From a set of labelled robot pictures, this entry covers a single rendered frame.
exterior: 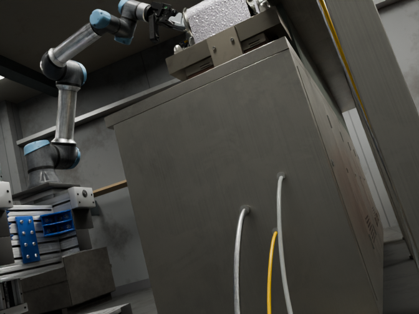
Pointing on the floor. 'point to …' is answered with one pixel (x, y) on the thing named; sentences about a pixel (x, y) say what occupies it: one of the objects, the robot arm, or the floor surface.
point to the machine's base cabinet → (252, 197)
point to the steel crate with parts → (71, 285)
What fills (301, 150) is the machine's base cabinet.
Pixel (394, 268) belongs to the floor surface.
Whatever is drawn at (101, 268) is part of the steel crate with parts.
